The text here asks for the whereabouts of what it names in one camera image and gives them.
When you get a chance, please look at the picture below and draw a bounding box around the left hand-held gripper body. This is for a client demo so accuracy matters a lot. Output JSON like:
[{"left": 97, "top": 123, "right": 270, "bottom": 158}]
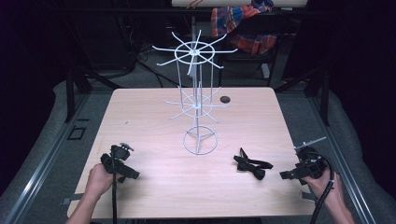
[{"left": 100, "top": 142, "right": 135, "bottom": 175}]

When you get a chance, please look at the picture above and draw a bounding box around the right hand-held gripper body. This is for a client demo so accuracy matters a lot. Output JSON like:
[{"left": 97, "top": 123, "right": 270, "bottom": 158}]
[{"left": 293, "top": 135, "right": 329, "bottom": 181}]

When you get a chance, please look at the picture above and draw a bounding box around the black bow tie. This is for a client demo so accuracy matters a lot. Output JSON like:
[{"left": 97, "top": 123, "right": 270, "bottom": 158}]
[{"left": 233, "top": 147, "right": 275, "bottom": 181}]

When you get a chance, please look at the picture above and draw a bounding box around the person's right hand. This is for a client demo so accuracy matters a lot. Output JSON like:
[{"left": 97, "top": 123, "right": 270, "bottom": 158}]
[{"left": 302, "top": 167, "right": 346, "bottom": 207}]

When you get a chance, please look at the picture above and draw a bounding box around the person's left hand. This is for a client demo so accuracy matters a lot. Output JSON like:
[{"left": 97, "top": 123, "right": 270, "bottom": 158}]
[{"left": 85, "top": 162, "right": 124, "bottom": 201}]

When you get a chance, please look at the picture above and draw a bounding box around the black chair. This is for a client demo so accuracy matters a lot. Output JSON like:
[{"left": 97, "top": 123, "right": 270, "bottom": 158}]
[{"left": 217, "top": 10, "right": 283, "bottom": 89}]

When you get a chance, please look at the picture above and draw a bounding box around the plaid cloth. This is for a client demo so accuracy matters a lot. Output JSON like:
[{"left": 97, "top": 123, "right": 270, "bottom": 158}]
[{"left": 210, "top": 0, "right": 278, "bottom": 56}]

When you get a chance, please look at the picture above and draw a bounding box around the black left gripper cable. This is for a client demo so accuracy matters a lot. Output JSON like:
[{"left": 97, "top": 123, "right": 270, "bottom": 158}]
[{"left": 111, "top": 154, "right": 119, "bottom": 224}]

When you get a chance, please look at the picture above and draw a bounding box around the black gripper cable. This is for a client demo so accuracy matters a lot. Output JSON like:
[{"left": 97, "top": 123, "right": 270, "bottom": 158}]
[
  {"left": 111, "top": 154, "right": 119, "bottom": 224},
  {"left": 307, "top": 151, "right": 336, "bottom": 224}
]

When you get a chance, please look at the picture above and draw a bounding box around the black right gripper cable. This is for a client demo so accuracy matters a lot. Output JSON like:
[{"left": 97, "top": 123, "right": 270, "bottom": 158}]
[{"left": 307, "top": 151, "right": 336, "bottom": 224}]

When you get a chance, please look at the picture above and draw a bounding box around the aluminium frame rail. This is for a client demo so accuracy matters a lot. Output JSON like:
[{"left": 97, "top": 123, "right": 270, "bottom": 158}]
[
  {"left": 306, "top": 92, "right": 379, "bottom": 224},
  {"left": 0, "top": 92, "right": 92, "bottom": 224}
]

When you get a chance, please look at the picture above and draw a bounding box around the black frame post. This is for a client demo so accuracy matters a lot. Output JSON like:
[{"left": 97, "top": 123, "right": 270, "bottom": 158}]
[
  {"left": 64, "top": 65, "right": 77, "bottom": 124},
  {"left": 319, "top": 70, "right": 331, "bottom": 127}
]

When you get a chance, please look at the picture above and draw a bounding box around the black floor cable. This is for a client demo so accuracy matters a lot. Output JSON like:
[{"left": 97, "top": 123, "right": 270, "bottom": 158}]
[{"left": 134, "top": 43, "right": 191, "bottom": 89}]

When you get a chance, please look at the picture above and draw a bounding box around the white wire display rack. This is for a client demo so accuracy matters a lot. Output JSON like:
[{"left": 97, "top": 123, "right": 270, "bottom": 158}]
[{"left": 151, "top": 29, "right": 239, "bottom": 156}]

